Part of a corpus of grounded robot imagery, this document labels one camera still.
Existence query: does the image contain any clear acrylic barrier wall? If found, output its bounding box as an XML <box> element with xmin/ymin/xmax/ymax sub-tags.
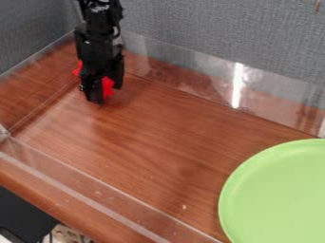
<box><xmin>0</xmin><ymin>33</ymin><xmax>325</xmax><ymax>243</ymax></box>

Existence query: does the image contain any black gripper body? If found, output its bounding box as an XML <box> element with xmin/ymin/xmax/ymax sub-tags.
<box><xmin>72</xmin><ymin>24</ymin><xmax>127</xmax><ymax>93</ymax></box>

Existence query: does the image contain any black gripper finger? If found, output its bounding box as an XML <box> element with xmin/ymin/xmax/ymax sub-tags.
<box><xmin>83</xmin><ymin>77</ymin><xmax>104</xmax><ymax>104</ymax></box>
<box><xmin>112</xmin><ymin>59</ymin><xmax>124</xmax><ymax>89</ymax></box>

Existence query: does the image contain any green plate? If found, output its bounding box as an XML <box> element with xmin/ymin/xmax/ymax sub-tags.
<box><xmin>218</xmin><ymin>139</ymin><xmax>325</xmax><ymax>243</ymax></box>

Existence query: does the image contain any black box under table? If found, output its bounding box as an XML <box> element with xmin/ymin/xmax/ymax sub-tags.
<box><xmin>0</xmin><ymin>186</ymin><xmax>60</xmax><ymax>243</ymax></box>

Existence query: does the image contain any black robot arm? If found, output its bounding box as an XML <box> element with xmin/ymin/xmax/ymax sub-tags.
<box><xmin>72</xmin><ymin>0</ymin><xmax>124</xmax><ymax>104</ymax></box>

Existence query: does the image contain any white power strip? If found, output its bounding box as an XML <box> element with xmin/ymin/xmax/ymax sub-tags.
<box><xmin>40</xmin><ymin>224</ymin><xmax>93</xmax><ymax>243</ymax></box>

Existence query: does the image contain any red plastic block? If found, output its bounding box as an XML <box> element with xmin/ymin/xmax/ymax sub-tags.
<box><xmin>71</xmin><ymin>60</ymin><xmax>116</xmax><ymax>99</ymax></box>

